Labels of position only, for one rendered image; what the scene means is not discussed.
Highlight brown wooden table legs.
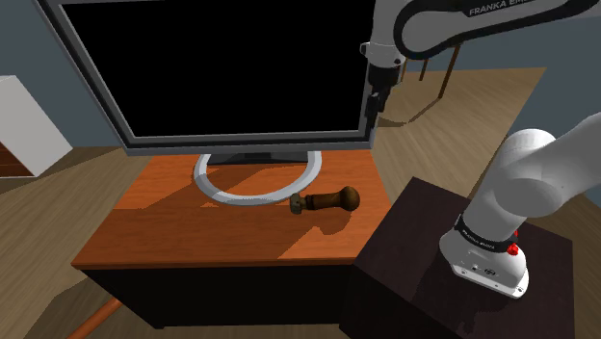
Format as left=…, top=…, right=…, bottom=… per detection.
left=401, top=42, right=462, bottom=101

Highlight dark robot stand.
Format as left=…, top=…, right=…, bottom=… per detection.
left=338, top=176, right=577, bottom=339

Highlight orange-brown wooden desk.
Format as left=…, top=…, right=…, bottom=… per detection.
left=70, top=148, right=394, bottom=330

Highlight white cabinet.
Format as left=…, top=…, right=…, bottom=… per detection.
left=0, top=74, right=74, bottom=178

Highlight orange wooden rod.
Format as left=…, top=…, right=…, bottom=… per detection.
left=66, top=296, right=124, bottom=339

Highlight brown wooden handle stamp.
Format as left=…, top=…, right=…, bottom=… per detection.
left=289, top=185, right=362, bottom=216

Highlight black monitor with ring stand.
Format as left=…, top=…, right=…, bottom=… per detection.
left=33, top=0, right=379, bottom=208

